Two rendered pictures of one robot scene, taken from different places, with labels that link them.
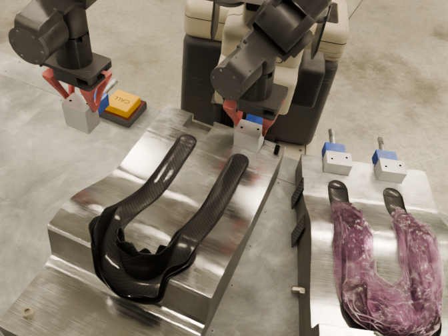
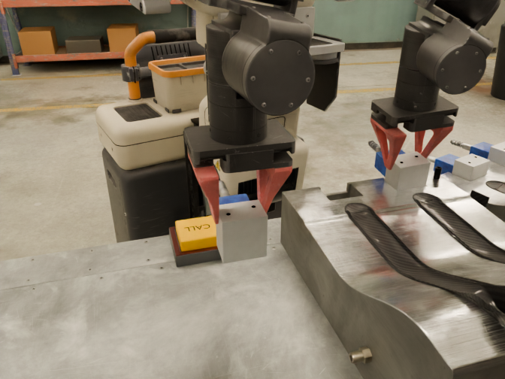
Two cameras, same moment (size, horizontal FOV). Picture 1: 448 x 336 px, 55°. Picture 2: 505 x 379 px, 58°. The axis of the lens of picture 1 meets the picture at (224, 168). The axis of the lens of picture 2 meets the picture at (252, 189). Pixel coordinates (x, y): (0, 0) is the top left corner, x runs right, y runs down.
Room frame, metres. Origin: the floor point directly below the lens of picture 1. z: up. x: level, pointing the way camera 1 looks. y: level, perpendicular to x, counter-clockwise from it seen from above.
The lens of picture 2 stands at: (0.22, 0.49, 1.21)
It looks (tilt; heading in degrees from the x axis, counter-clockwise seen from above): 28 degrees down; 328
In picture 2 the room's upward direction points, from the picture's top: straight up
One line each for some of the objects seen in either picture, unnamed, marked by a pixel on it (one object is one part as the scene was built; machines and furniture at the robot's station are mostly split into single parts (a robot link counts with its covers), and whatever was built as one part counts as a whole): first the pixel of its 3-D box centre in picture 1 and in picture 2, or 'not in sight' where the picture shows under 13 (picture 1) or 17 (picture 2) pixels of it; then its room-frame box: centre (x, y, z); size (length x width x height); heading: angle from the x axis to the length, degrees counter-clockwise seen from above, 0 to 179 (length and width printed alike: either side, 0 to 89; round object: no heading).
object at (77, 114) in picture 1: (96, 99); (231, 209); (0.62, 0.26, 0.93); 0.13 x 0.05 x 0.05; 163
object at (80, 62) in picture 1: (73, 49); (238, 116); (0.59, 0.27, 1.06); 0.10 x 0.07 x 0.07; 73
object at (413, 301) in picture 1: (387, 253); not in sight; (0.40, -0.28, 0.90); 0.26 x 0.18 x 0.08; 1
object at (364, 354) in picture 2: not in sight; (360, 356); (0.44, 0.22, 0.84); 0.02 x 0.01 x 0.02; 74
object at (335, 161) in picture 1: (333, 151); (446, 164); (0.67, -0.22, 0.86); 0.13 x 0.05 x 0.05; 1
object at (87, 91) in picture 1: (85, 87); (250, 179); (0.58, 0.26, 0.99); 0.07 x 0.07 x 0.09; 73
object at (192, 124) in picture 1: (199, 131); (338, 201); (0.65, 0.06, 0.87); 0.05 x 0.05 x 0.04; 74
